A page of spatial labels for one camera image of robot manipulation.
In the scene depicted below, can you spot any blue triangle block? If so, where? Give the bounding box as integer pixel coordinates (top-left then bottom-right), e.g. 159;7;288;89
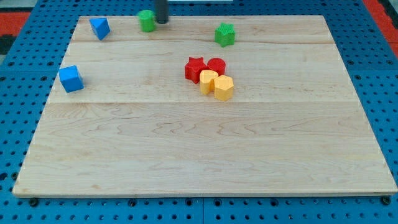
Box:
89;17;111;40

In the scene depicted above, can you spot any light wooden board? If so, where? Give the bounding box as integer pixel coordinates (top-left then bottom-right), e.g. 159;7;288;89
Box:
12;16;397;198

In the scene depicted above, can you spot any yellow heart block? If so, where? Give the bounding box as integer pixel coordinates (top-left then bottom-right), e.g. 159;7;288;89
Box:
200;70;218;95

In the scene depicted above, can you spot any yellow pentagon block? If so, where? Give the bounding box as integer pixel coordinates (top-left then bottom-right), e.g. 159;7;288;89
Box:
214;75;234;101

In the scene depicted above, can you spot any red star block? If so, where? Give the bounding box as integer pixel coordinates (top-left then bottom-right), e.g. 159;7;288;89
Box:
184;57;208;84

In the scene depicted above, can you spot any red cylinder block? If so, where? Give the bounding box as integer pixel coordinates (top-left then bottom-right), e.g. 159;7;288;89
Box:
207;57;226;76

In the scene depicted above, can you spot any green star block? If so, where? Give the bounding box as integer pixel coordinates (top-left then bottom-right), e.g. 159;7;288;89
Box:
215;22;236;47

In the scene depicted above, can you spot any green cylinder block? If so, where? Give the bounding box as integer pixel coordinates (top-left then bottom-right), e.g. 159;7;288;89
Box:
137;9;155;32

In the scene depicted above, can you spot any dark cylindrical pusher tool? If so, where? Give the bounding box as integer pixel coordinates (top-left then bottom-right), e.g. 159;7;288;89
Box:
154;0;169;24

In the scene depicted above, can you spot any blue cube block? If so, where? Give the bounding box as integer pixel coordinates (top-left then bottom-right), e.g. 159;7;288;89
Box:
58;65;84;93

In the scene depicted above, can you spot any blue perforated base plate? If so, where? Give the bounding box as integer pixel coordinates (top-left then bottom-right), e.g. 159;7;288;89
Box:
1;0;397;223

